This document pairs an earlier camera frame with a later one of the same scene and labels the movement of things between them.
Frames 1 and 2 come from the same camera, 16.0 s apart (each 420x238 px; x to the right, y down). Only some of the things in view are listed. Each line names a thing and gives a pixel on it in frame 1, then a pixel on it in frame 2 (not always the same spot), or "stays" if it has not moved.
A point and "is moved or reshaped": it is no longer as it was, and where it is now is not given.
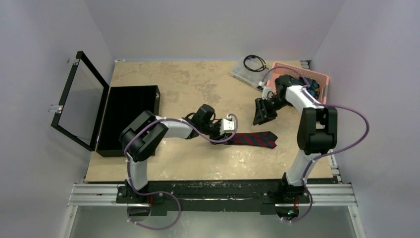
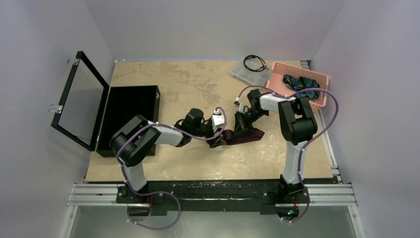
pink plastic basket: x=279 y=69 stays
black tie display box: x=124 y=105 stays
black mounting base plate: x=186 y=196 stays
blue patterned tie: x=314 y=88 stays
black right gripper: x=265 y=107 to x=241 y=121
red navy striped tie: x=263 y=139 is moved or reshaped
